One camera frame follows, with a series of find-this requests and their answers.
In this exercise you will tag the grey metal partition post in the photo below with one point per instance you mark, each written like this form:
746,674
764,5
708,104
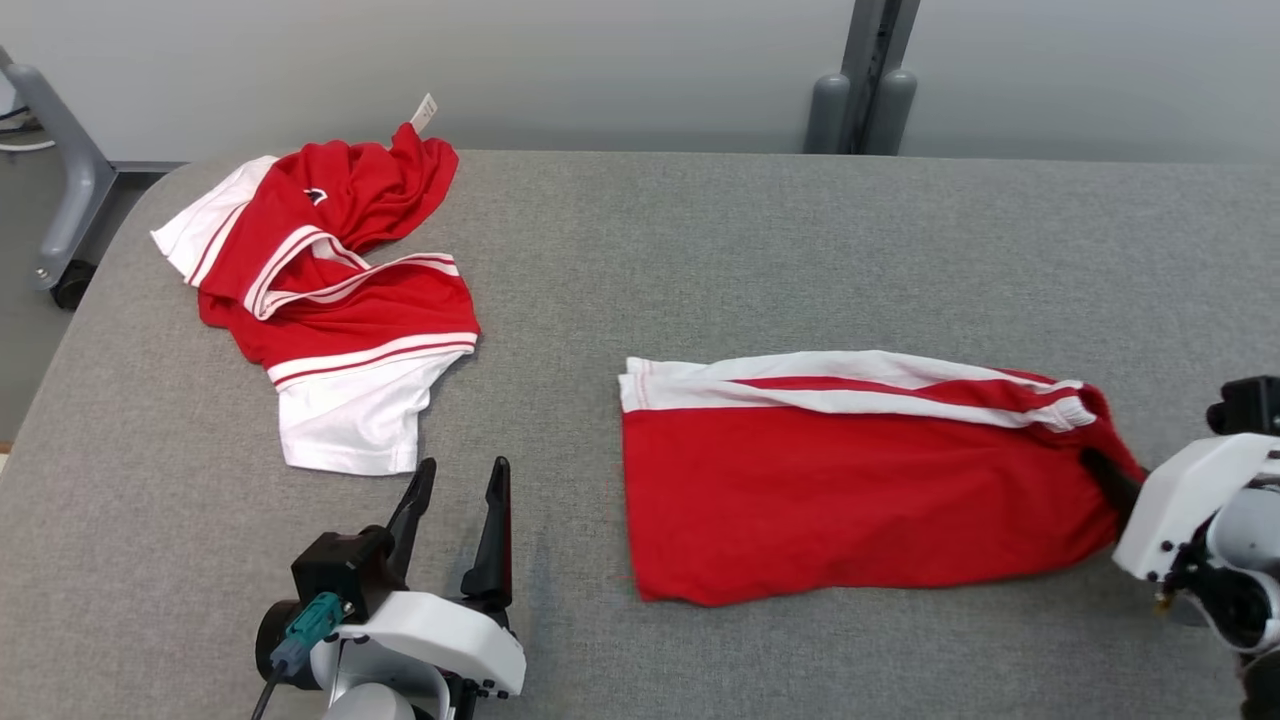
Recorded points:
878,50

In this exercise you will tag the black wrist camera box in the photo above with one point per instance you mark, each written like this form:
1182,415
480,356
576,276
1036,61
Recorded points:
1250,405
335,570

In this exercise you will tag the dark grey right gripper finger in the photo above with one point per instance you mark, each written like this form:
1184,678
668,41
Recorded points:
1112,482

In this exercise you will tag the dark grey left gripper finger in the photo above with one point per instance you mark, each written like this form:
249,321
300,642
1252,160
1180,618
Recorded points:
493,560
410,525

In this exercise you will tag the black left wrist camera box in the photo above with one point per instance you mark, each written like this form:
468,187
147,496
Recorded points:
335,570

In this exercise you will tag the grey rounded post foot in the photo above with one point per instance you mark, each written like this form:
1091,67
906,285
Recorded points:
895,112
827,115

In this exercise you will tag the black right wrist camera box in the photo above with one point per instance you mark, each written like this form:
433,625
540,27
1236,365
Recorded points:
1250,405

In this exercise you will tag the grey metal desk leg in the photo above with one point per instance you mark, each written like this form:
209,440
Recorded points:
70,190

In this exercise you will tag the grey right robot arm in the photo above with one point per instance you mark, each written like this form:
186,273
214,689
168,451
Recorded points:
1245,590

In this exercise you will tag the red shorts with white stripes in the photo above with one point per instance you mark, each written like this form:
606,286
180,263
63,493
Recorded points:
850,500

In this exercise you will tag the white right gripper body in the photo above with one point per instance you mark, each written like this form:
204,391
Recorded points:
1170,510

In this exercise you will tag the red jersey with white sleeves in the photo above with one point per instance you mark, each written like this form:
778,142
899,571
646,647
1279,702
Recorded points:
340,320

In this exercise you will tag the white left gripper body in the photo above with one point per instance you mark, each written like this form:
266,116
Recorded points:
430,635

